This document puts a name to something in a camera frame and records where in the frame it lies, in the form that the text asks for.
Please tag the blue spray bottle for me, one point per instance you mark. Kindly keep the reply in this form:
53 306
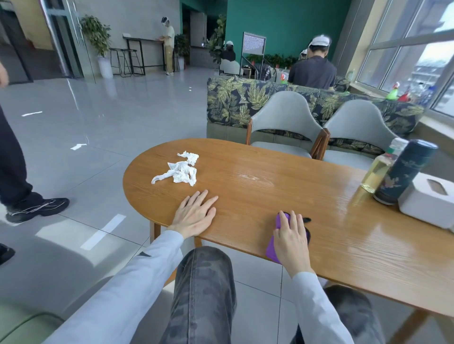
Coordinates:
427 95

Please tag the person's left little finger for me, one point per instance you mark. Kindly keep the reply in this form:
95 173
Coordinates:
183 204

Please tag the tall plant in white pot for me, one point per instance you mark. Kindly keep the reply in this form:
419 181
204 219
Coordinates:
96 37

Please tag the dark blue patterned thermos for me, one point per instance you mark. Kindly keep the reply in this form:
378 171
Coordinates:
402 173

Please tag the person's leg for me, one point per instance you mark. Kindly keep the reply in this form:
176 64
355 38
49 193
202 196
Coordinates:
354 315
202 297

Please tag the large leafy green plant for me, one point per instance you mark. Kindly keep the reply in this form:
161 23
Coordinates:
217 39

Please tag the person's left middle finger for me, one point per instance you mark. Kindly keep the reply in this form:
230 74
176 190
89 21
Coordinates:
202 198

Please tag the leaf print sofa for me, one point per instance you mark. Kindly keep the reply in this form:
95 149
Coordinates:
230 99

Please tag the person's right hand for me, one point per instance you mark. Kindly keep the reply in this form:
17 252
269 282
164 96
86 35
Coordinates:
291 248

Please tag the person's right leg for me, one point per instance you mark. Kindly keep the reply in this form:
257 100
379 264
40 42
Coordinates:
354 315

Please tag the row of green plants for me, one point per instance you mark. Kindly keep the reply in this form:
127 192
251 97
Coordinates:
276 60

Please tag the standing sign board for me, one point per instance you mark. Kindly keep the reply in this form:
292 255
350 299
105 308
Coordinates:
254 44

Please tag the clear bottle with yellow liquid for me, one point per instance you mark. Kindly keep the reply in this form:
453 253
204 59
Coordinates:
377 172

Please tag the person's right little finger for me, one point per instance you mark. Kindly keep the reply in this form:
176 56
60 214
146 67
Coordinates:
307 236

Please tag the black bar stool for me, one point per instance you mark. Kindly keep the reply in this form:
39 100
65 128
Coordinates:
116 60
134 60

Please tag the small crumpled white tissue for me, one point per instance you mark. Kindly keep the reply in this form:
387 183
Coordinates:
189 157

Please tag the person's left forearm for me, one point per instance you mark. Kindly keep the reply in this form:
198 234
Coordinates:
127 287

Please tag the white tissue box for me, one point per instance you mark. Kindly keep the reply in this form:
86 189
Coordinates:
422 202

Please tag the person's right middle finger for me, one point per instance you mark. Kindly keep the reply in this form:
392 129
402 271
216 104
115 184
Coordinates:
294 222

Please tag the purple phone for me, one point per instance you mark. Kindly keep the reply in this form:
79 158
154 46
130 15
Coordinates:
271 248

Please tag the red spray bottle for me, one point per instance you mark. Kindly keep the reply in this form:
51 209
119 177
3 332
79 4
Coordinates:
404 96

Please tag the wooden table leg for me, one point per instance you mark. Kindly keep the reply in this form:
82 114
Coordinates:
198 242
411 328
154 232

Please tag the gray chair with wooden frame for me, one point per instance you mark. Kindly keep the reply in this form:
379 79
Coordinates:
358 124
285 117

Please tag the large crumpled white tissue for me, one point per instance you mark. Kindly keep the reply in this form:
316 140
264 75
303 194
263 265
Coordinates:
181 173

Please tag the person's right forearm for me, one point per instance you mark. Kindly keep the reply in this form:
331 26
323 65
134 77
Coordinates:
317 312

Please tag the person's left leg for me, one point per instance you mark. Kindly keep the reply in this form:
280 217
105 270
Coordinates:
202 297

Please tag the person's left thumb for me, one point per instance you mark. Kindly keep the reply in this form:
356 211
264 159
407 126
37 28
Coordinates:
211 214

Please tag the black high table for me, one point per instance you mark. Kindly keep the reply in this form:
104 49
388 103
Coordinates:
142 38

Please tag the green upholstered seat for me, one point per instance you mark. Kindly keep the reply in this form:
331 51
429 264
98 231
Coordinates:
24 326

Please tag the person's right thumb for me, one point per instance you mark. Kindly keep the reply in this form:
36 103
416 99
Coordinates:
277 238

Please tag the person's left hand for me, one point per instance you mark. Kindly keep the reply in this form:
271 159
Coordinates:
191 218

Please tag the glass door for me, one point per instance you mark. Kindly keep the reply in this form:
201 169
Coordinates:
62 35

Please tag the large window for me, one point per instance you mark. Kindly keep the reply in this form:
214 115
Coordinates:
408 53

